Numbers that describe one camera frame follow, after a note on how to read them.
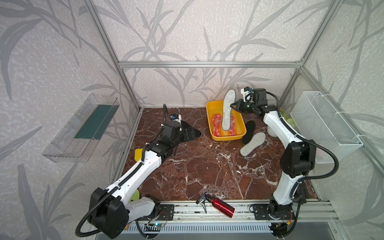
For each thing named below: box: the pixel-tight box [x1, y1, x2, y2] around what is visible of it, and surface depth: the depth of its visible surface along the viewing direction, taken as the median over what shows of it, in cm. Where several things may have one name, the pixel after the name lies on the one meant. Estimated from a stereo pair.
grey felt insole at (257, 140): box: [240, 132, 266, 157], surface depth 101 cm
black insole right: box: [242, 120, 256, 145], surface depth 104 cm
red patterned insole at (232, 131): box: [228, 114, 237, 136], surface depth 107 cm
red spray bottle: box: [196, 193, 235, 219], surface depth 75 cm
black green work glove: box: [292, 181, 310, 205], surface depth 80 cm
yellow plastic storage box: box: [206, 100, 247, 141], surface depth 107 cm
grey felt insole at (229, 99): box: [222, 89, 236, 131], surface depth 91 cm
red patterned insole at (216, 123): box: [212, 113, 222, 137], surface depth 110 cm
